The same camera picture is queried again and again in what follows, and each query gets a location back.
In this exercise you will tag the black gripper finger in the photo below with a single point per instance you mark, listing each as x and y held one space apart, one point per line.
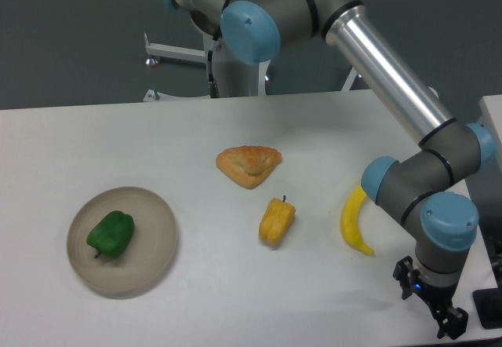
452 321
404 272

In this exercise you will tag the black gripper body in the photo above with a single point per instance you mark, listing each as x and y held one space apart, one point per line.
435 289

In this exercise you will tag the green bell pepper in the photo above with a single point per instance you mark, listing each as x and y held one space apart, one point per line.
111 235

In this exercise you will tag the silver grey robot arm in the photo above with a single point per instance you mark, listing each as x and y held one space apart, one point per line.
417 192

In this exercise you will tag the yellow orange bell pepper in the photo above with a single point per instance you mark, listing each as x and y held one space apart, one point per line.
276 221

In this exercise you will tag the beige round plate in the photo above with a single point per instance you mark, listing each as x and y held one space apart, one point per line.
146 258

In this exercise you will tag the black device at table edge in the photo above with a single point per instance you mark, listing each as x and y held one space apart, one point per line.
488 306

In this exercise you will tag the yellow banana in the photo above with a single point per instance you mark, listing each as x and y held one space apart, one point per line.
349 228

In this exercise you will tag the white side table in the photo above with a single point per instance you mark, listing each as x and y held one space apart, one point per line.
491 117

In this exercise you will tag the golden triangular pastry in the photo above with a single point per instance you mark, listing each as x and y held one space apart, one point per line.
248 166

